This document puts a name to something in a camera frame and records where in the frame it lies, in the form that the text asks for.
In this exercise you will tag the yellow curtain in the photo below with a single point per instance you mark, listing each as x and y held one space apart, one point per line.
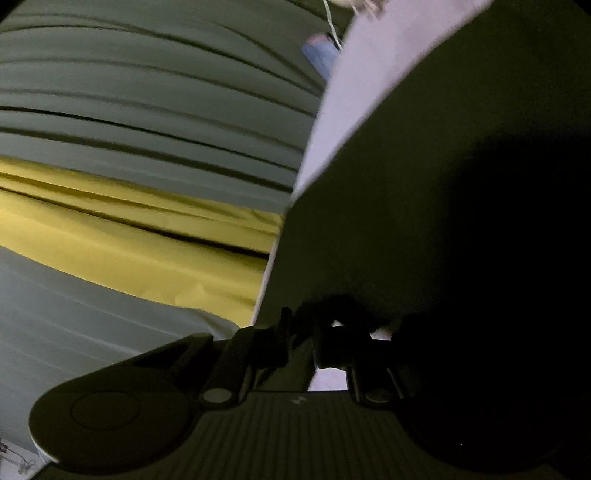
115 230

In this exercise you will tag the dark pants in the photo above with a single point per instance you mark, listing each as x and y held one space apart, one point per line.
415 161

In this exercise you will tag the lavender bed sheet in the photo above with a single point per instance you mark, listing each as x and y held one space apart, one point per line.
351 92

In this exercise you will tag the blue cloth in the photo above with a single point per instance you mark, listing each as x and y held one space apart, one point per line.
322 54

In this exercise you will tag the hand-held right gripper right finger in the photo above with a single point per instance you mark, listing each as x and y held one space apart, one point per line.
333 350

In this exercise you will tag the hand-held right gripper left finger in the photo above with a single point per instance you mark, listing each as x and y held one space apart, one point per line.
272 342

